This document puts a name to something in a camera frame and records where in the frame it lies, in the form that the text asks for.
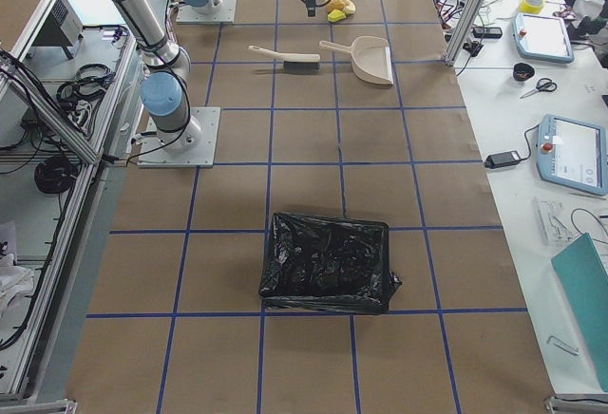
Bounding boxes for beige hand brush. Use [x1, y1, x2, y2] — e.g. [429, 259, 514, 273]
[248, 45, 320, 71]

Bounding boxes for pale yellow peel piece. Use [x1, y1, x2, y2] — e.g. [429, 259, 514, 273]
[342, 0, 356, 15]

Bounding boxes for teach pendant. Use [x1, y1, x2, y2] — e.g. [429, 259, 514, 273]
[536, 114, 607, 197]
[512, 12, 574, 64]

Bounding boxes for black power adapter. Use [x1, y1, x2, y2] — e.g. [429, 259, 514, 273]
[484, 150, 523, 169]

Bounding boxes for brown potato-like trash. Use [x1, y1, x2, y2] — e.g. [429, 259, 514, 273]
[325, 0, 346, 13]

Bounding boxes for yellow tape roll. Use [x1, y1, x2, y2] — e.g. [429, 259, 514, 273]
[518, 0, 545, 14]

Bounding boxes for teal folder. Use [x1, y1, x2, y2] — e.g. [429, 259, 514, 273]
[551, 234, 607, 391]

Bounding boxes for far teach pendant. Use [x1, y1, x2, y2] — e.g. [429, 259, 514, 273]
[512, 12, 574, 64]

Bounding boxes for scissors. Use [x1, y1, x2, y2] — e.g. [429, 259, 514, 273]
[521, 77, 558, 99]

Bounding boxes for beige dustpan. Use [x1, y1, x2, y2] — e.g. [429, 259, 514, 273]
[318, 36, 394, 85]

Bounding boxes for coiled black cable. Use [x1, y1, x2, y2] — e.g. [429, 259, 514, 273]
[33, 155, 80, 195]

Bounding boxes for hex key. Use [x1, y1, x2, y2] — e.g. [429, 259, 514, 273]
[546, 335, 580, 356]

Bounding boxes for black tape roll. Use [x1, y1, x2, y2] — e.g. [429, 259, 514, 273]
[512, 63, 536, 83]

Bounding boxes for yellow sponge piece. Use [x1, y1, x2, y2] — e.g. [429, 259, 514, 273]
[327, 9, 347, 24]

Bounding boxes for aluminium frame post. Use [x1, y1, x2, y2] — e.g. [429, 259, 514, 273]
[444, 0, 484, 66]

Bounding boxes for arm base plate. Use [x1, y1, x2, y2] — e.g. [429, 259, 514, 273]
[137, 107, 221, 168]
[177, 0, 237, 25]

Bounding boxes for near teach pendant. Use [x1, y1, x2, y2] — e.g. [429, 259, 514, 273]
[536, 114, 607, 197]

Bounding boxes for grey control box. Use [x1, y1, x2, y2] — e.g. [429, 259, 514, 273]
[32, 0, 84, 60]

